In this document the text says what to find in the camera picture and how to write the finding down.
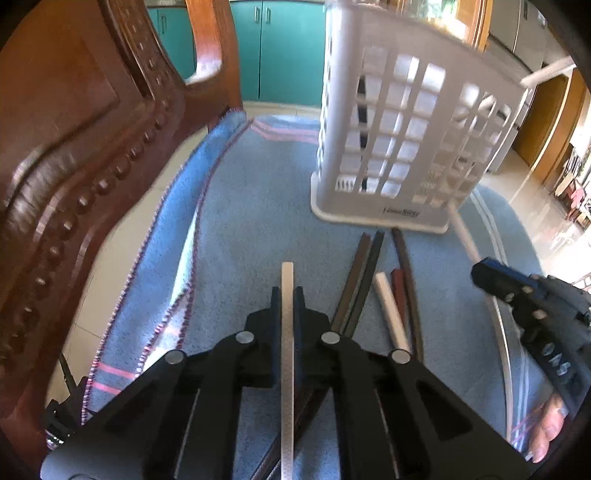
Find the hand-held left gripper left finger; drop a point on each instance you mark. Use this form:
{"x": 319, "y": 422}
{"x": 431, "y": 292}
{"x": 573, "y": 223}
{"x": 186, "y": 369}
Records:
{"x": 276, "y": 346}

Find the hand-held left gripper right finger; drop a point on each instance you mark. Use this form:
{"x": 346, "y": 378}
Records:
{"x": 299, "y": 346}

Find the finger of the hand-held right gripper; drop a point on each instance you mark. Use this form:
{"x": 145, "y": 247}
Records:
{"x": 563, "y": 290}
{"x": 489, "y": 274}

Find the silver metal chopstick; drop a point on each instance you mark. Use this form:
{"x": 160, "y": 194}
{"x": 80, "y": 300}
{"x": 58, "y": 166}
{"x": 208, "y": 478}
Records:
{"x": 287, "y": 300}

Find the long dark brown chopstick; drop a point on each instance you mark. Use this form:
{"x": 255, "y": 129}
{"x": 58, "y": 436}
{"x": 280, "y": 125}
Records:
{"x": 408, "y": 286}

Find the thick white chopstick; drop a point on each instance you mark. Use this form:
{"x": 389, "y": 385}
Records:
{"x": 392, "y": 314}

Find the white plastic utensil basket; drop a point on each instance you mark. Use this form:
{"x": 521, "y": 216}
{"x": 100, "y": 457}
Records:
{"x": 406, "y": 60}

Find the hanging clothes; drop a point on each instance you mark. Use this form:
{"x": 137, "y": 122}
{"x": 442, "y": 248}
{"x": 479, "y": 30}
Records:
{"x": 577, "y": 189}

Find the blue striped towel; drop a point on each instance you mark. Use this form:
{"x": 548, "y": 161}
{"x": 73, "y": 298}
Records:
{"x": 258, "y": 207}

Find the wooden room door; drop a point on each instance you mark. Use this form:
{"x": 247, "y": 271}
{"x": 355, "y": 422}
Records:
{"x": 549, "y": 129}

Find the black chopstick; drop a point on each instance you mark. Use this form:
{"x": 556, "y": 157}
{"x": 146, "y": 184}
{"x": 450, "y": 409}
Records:
{"x": 363, "y": 138}

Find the grey refrigerator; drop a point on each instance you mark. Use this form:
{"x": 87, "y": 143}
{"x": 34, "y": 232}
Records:
{"x": 517, "y": 27}

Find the wooden framed glass sliding door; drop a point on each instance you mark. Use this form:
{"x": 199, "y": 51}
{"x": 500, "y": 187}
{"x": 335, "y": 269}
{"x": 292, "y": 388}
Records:
{"x": 473, "y": 23}

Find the teal lower kitchen cabinets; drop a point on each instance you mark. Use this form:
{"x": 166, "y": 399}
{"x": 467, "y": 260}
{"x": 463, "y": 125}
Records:
{"x": 277, "y": 50}

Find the carved wooden chair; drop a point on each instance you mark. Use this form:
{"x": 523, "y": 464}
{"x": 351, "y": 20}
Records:
{"x": 69, "y": 115}

